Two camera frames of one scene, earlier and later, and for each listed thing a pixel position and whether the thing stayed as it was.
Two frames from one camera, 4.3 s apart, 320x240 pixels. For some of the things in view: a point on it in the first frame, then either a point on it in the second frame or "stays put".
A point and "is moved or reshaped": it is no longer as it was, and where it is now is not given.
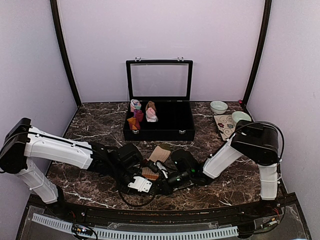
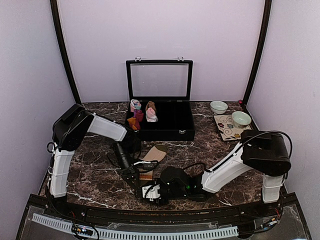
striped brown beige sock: [159, 154] is moved or reshaped
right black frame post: [267, 7] stays put
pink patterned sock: [151, 115] stays put
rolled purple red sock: [139, 115] stays put
